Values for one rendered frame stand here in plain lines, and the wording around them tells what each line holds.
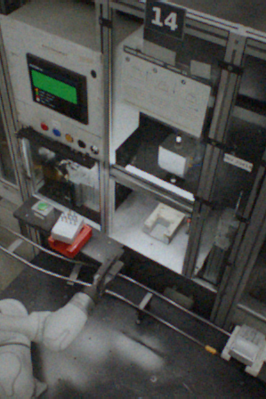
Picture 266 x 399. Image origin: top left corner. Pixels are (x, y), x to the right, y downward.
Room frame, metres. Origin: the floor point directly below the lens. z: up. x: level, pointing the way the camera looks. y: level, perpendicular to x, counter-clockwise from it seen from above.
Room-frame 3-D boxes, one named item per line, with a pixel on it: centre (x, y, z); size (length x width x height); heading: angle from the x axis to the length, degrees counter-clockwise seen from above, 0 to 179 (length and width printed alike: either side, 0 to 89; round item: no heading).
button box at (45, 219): (1.37, 0.39, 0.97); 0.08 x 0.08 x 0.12; 60
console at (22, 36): (1.52, 0.24, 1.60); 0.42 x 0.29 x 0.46; 60
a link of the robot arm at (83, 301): (0.84, 0.16, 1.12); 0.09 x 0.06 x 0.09; 60
